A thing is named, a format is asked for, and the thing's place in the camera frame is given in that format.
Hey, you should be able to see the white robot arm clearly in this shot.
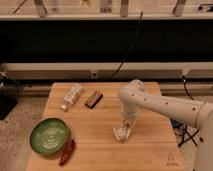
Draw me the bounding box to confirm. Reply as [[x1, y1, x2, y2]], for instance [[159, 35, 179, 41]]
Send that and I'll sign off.
[[118, 79, 213, 171]]

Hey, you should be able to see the brown chocolate bar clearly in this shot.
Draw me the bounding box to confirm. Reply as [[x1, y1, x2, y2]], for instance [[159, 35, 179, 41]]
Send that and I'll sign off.
[[85, 91, 103, 109]]

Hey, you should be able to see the white plastic bottle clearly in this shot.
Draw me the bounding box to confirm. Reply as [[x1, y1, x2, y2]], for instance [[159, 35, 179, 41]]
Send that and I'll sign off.
[[60, 84, 83, 111]]

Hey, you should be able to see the red chili pepper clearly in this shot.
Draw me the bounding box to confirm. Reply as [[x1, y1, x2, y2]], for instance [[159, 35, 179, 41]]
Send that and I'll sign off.
[[59, 139, 75, 166]]

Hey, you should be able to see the green ceramic bowl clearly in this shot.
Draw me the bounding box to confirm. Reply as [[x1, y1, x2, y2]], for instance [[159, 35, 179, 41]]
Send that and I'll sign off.
[[30, 118, 70, 156]]

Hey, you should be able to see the black equipment at left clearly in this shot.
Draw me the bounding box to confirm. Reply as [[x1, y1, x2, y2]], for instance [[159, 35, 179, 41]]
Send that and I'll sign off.
[[0, 71, 22, 120]]

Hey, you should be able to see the black cable at right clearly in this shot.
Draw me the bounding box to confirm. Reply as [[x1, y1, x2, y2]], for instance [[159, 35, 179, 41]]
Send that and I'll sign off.
[[173, 75, 201, 148]]

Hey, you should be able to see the black hanging cable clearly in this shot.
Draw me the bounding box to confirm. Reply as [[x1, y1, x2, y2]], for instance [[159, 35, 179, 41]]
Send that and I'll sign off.
[[107, 9, 145, 81]]

